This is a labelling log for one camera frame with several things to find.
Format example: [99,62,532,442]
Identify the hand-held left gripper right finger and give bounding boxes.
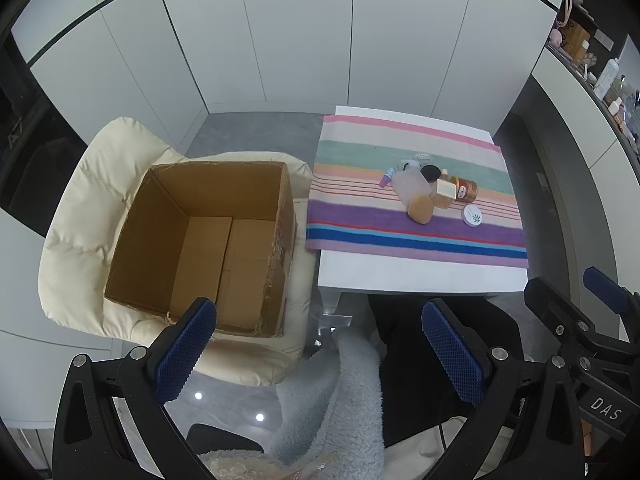
[421,299,585,480]

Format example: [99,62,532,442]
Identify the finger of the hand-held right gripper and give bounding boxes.
[583,266,640,343]
[525,276,640,361]

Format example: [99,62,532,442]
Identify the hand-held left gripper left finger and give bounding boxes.
[52,297,218,480]

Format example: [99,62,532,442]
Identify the brown cardboard box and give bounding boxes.
[103,160,298,338]

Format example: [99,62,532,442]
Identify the red and gold can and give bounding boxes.
[449,175,478,203]

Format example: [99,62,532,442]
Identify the beige powder puff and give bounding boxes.
[407,195,435,223]

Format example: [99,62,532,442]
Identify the small pale beige carton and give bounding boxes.
[431,179,458,209]

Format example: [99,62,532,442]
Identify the frosted plastic bottle purple cap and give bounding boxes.
[378,167,437,209]

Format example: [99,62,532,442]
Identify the black trousers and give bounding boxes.
[367,292,526,448]

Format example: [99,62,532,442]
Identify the white small table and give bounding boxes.
[315,105,531,331]

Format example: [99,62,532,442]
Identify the light blue fluffy blanket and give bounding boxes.
[200,330,386,480]

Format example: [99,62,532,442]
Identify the cream padded chair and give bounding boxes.
[37,116,321,388]

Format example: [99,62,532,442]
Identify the striped colourful cloth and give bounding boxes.
[305,114,530,269]

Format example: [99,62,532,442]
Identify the white tall bottle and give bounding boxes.
[593,57,621,101]

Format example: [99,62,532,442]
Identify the brown carton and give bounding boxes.
[562,22,592,63]

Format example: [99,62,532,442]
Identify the black glass panel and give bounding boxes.
[0,30,88,241]

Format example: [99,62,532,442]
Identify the pink handbag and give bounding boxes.
[554,0,587,36]

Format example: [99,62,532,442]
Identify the black cable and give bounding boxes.
[439,407,483,461]

